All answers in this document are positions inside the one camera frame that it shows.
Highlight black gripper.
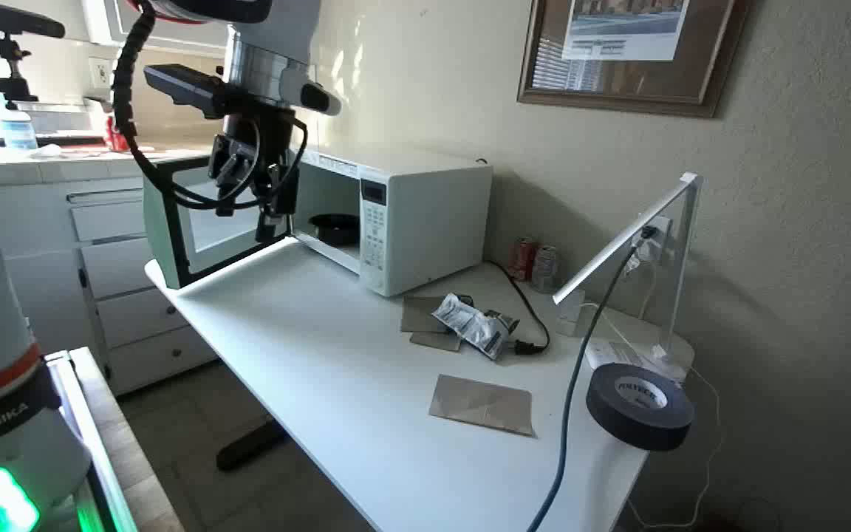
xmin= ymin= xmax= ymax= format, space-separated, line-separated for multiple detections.
xmin=211 ymin=103 xmax=302 ymax=245

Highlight black frying pan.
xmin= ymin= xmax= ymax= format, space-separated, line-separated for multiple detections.
xmin=307 ymin=212 xmax=364 ymax=252

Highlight robot base platform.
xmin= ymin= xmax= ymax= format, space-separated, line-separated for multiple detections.
xmin=44 ymin=342 xmax=190 ymax=532

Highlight white microwave door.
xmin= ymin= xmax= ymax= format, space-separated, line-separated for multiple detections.
xmin=138 ymin=159 xmax=296 ymax=292

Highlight white microwave oven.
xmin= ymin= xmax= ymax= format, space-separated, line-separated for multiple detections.
xmin=290 ymin=144 xmax=496 ymax=301

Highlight white drawer cabinet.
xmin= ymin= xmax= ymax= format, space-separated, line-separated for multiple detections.
xmin=0 ymin=144 xmax=221 ymax=398

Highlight small grey tape patch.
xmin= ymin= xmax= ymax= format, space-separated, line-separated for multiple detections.
xmin=398 ymin=292 xmax=468 ymax=354

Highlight black table foot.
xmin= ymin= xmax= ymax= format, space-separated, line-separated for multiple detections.
xmin=214 ymin=418 xmax=293 ymax=474

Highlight clear plastic packet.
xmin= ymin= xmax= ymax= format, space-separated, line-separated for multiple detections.
xmin=431 ymin=289 xmax=522 ymax=364

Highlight red and white box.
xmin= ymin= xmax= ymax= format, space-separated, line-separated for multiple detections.
xmin=509 ymin=237 xmax=568 ymax=296

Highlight large grey tape patch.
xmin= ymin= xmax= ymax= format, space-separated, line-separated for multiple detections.
xmin=429 ymin=372 xmax=540 ymax=441

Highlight wooden framed picture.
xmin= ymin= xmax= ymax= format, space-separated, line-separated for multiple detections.
xmin=515 ymin=0 xmax=744 ymax=122

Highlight black tape roll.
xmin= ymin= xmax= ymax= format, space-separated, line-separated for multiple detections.
xmin=581 ymin=361 xmax=698 ymax=456

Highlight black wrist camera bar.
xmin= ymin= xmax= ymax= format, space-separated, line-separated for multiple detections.
xmin=141 ymin=63 xmax=342 ymax=122

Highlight black corrugated cable hose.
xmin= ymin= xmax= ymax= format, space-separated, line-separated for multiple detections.
xmin=109 ymin=2 xmax=313 ymax=215

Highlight black microwave power cord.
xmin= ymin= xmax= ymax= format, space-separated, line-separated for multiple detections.
xmin=488 ymin=258 xmax=556 ymax=357

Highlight black camera on tripod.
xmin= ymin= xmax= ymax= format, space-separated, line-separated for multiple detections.
xmin=0 ymin=0 xmax=72 ymax=106

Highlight long black cable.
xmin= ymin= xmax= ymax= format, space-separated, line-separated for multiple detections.
xmin=525 ymin=227 xmax=667 ymax=532

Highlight white wall outlet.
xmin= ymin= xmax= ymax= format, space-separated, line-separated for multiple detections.
xmin=635 ymin=212 xmax=680 ymax=273

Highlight white thin cable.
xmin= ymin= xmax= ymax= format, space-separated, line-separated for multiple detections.
xmin=629 ymin=364 xmax=726 ymax=532

